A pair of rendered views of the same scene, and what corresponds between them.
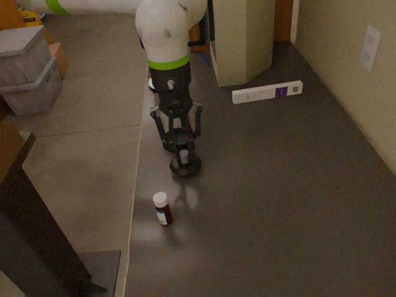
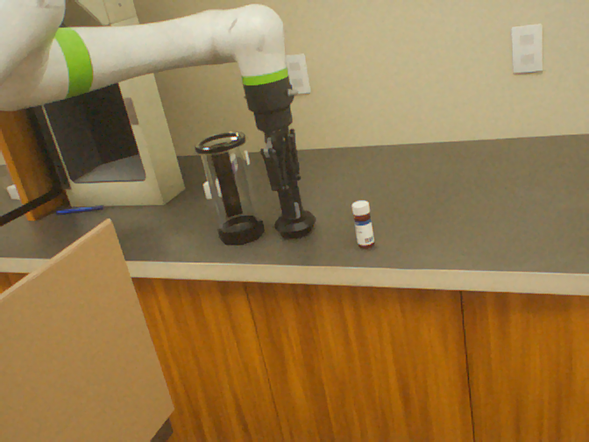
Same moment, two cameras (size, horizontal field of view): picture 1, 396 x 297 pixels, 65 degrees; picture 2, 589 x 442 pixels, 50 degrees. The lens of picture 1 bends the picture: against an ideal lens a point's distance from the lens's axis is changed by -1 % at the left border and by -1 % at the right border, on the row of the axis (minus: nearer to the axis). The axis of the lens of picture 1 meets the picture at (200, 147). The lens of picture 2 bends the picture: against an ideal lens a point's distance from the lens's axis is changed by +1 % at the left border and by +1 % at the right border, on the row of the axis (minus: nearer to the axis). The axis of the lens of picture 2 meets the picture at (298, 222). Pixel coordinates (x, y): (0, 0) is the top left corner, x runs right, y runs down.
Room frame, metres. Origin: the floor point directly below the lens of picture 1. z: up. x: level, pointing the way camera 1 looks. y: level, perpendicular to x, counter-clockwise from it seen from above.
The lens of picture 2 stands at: (0.10, 1.17, 1.51)
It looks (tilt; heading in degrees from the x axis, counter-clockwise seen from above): 24 degrees down; 296
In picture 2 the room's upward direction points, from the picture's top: 11 degrees counter-clockwise
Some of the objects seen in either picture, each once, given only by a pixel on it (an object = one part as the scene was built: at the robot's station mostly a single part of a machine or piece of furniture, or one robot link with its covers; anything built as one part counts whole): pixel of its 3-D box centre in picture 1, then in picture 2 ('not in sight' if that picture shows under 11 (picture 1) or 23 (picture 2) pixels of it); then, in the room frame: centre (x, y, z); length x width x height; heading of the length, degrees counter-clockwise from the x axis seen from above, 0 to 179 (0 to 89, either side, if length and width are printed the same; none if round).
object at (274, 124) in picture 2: (174, 100); (275, 129); (0.67, 0.05, 1.17); 0.08 x 0.07 x 0.09; 90
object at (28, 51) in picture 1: (20, 55); not in sight; (2.93, 1.57, 0.49); 0.60 x 0.42 x 0.33; 0
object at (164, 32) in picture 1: (164, 27); (255, 42); (0.67, 0.04, 1.35); 0.13 x 0.11 x 0.14; 157
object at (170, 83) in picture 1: (170, 73); (270, 93); (0.66, 0.05, 1.25); 0.12 x 0.09 x 0.06; 0
